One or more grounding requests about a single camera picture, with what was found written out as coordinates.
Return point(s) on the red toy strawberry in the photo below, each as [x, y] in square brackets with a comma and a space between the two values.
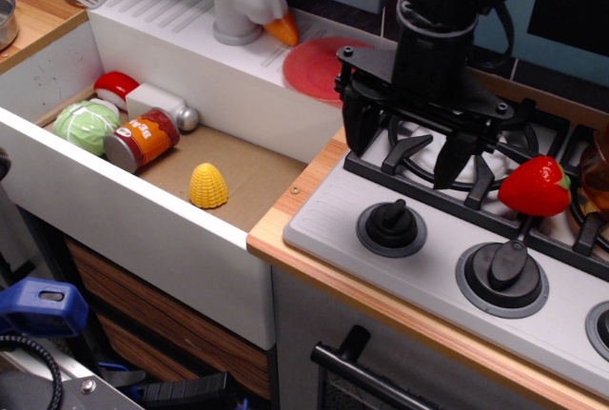
[538, 188]

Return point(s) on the blue clamp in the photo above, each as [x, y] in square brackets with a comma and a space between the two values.
[43, 309]

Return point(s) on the yellow toy corn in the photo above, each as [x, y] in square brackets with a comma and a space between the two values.
[207, 187]

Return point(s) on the black stove knob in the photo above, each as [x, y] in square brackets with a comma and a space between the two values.
[502, 280]
[596, 327]
[391, 229]

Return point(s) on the white toy sink basin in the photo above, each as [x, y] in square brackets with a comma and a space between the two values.
[180, 187]

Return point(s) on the green toy cabbage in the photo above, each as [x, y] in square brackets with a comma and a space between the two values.
[87, 123]

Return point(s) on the black stove grate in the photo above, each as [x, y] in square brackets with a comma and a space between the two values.
[490, 161]

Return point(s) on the grey toy stove top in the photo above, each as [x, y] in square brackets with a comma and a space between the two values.
[554, 338]

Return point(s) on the black left stove knob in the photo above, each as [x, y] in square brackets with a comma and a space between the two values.
[391, 229]

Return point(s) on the amber glass object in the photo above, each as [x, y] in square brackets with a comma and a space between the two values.
[594, 172]

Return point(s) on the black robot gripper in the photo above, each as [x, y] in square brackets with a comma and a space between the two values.
[467, 114]

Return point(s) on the silver metal pot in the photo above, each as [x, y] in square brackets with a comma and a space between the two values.
[9, 26]

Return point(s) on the orange toy carrot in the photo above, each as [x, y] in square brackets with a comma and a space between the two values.
[284, 29]

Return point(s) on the orange toy beans can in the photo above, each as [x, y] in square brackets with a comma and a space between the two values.
[141, 140]

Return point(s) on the black right stove knob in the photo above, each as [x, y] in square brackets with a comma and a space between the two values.
[596, 327]

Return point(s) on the white toy salt shaker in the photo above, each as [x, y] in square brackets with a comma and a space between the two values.
[147, 96]

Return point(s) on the black middle stove knob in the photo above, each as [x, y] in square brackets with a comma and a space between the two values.
[502, 280]

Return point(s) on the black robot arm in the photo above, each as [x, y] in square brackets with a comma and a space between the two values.
[425, 79]

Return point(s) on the red white toy sushi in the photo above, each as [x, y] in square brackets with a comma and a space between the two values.
[114, 87]

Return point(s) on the red plastic plate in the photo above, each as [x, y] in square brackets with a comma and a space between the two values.
[311, 68]

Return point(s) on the black oven door handle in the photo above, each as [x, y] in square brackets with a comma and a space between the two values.
[344, 383]

